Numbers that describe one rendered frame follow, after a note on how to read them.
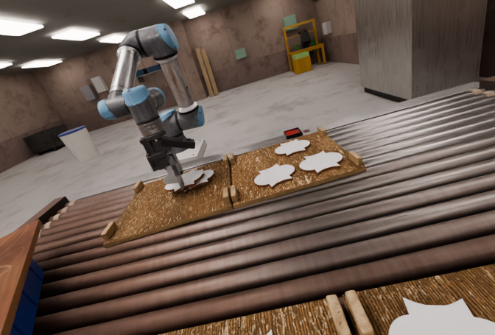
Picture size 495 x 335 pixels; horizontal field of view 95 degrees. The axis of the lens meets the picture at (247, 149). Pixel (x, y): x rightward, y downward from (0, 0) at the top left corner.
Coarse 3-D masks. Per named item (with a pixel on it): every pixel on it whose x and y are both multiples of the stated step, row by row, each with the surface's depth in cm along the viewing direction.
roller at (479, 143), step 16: (464, 144) 65; (480, 144) 64; (400, 160) 67; (416, 160) 66; (432, 160) 65; (352, 176) 67; (368, 176) 67; (304, 192) 68; (240, 208) 70; (96, 240) 75; (32, 256) 77; (48, 256) 75
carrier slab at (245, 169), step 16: (320, 144) 87; (336, 144) 83; (240, 160) 95; (256, 160) 90; (272, 160) 87; (288, 160) 83; (240, 176) 82; (256, 176) 79; (304, 176) 71; (320, 176) 68; (336, 176) 67; (240, 192) 73; (256, 192) 70; (272, 192) 68; (288, 192) 68
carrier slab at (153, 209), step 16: (224, 176) 86; (144, 192) 93; (160, 192) 89; (192, 192) 82; (208, 192) 78; (128, 208) 84; (144, 208) 81; (160, 208) 78; (176, 208) 75; (192, 208) 72; (208, 208) 70; (224, 208) 68; (128, 224) 75; (144, 224) 72; (160, 224) 70; (176, 224) 69; (112, 240) 69; (128, 240) 69
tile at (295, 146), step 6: (282, 144) 94; (288, 144) 93; (294, 144) 91; (300, 144) 90; (306, 144) 88; (276, 150) 91; (282, 150) 89; (288, 150) 88; (294, 150) 86; (300, 150) 85; (288, 156) 85
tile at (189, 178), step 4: (188, 172) 88; (192, 172) 87; (196, 172) 86; (200, 172) 85; (184, 176) 86; (188, 176) 85; (192, 176) 84; (196, 176) 83; (200, 176) 83; (184, 180) 83; (188, 180) 82; (192, 180) 81; (196, 180) 81; (168, 184) 84; (172, 184) 83; (176, 184) 82; (184, 184) 80; (188, 184) 79; (192, 184) 79; (168, 188) 81; (172, 188) 80; (176, 188) 79; (180, 188) 79; (176, 192) 78
